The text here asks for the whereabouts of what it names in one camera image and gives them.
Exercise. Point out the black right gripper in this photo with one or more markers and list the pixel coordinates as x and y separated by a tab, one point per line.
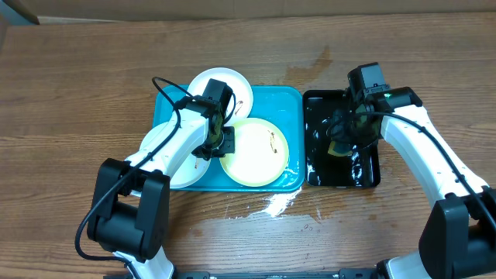
339	122

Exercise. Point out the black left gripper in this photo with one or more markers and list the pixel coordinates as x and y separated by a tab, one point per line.
229	146

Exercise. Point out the green yellow sponge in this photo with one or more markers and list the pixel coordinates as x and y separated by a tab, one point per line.
340	149

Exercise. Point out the yellow plate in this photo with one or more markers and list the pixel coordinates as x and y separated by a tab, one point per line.
261	153

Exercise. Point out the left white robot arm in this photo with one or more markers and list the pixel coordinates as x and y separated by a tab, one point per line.
130	207

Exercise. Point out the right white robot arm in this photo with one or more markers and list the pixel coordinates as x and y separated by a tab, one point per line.
458	239

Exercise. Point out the black water tray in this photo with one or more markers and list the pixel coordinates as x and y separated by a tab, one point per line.
359	170

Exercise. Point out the teal plastic tray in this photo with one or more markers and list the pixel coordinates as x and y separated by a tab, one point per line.
282	106

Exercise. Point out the white plate far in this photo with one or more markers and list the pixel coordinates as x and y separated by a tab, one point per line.
241	105

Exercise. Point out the white plate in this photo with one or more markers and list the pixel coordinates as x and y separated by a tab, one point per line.
191	170
241	105

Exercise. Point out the white plate near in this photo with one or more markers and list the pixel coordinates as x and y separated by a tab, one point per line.
191	170

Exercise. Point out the cardboard backdrop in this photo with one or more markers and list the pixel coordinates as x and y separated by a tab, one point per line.
149	10

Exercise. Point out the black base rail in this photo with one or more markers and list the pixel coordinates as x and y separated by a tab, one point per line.
345	273

